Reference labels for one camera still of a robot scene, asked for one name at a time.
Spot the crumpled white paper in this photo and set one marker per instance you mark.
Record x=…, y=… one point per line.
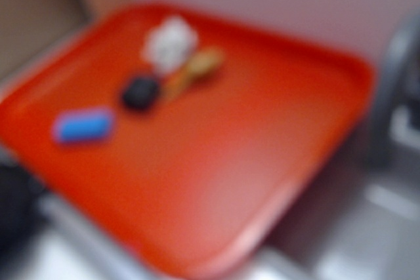
x=168, y=45

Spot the red plastic tray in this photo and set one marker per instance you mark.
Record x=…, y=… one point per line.
x=190, y=187

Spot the tan orange toy piece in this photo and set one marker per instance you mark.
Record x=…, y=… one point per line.
x=200, y=65

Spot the black round object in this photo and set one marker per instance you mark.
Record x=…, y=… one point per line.
x=140, y=93

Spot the blue rectangular eraser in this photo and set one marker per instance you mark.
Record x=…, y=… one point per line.
x=82, y=125

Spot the dark object at left edge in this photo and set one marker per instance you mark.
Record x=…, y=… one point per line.
x=20, y=192

